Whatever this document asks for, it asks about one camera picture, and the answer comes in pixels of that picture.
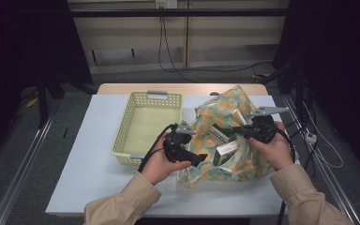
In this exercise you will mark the pale yellow plastic basket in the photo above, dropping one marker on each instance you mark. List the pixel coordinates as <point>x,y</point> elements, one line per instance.
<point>143,125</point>

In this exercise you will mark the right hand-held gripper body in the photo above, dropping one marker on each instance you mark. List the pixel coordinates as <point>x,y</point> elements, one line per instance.
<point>264,129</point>

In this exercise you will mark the white green medicine box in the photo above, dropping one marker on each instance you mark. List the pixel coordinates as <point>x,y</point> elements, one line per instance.
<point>222,134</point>

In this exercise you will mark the black metal stand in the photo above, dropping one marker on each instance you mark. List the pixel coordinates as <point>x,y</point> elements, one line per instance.
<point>42,100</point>

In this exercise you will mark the dark metal stand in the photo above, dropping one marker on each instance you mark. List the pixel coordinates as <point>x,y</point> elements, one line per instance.
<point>296,93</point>

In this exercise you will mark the orange print bag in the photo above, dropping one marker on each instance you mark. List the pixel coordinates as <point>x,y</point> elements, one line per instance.
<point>225,106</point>

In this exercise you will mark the person's right hand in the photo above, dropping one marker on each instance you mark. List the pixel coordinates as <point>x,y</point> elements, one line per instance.
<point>278,153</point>

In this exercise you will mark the white wall socket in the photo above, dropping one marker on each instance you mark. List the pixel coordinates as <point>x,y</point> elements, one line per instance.
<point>166,3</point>

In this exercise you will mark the white power strip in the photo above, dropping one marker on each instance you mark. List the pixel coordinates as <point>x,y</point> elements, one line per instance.
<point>311,138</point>

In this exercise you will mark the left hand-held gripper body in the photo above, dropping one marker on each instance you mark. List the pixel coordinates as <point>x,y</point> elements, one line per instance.
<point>176,142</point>

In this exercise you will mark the person's left hand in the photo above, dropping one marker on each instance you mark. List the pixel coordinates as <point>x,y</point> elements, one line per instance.
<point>159,165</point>

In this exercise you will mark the tall green medicine box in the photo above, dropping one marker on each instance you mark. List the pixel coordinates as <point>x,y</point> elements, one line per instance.
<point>226,150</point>

